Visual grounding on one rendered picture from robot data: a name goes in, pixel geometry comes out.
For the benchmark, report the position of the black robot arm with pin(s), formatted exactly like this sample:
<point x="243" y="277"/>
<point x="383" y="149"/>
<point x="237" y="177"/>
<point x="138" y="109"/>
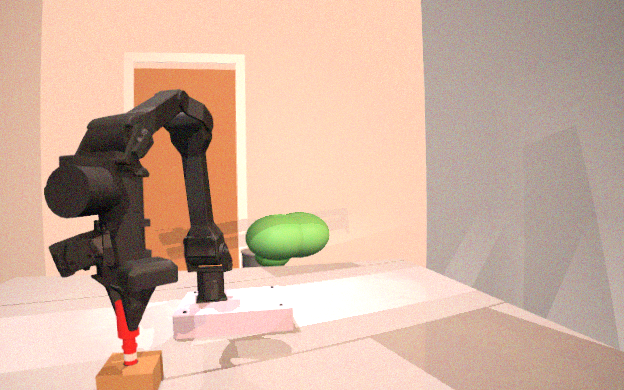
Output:
<point x="106" y="176"/>

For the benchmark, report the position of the orange square block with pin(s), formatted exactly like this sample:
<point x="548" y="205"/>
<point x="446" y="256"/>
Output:
<point x="146" y="374"/>

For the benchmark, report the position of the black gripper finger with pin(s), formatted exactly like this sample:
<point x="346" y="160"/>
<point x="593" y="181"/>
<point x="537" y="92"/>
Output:
<point x="113" y="295"/>
<point x="134" y="304"/>

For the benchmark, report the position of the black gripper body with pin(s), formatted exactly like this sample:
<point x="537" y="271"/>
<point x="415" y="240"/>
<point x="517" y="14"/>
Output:
<point x="134" y="266"/>

